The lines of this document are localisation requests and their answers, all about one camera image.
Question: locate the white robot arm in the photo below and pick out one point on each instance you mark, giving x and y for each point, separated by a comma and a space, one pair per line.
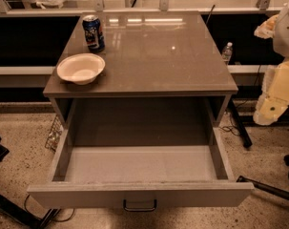
277, 28

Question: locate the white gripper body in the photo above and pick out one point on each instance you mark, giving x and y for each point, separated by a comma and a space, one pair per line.
286, 32

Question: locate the blue soda can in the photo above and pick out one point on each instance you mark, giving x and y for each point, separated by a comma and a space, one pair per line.
93, 33

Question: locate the grey drawer cabinet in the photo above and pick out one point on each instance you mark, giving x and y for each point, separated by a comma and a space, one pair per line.
149, 55

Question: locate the white paper bowl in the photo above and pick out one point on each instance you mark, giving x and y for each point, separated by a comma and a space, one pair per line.
81, 69

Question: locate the black metal stand leg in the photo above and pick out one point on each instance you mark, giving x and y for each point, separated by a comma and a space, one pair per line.
247, 142

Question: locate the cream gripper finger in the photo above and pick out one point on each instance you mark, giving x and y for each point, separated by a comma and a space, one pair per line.
261, 118

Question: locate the wire mesh basket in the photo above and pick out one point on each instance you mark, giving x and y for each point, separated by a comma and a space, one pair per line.
54, 135

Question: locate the grey top drawer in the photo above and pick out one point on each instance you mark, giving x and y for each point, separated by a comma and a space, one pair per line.
140, 149

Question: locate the black tripod leg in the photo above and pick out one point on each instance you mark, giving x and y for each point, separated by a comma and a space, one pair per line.
265, 187

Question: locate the clear plastic water bottle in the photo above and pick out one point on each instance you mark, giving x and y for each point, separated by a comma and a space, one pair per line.
227, 52

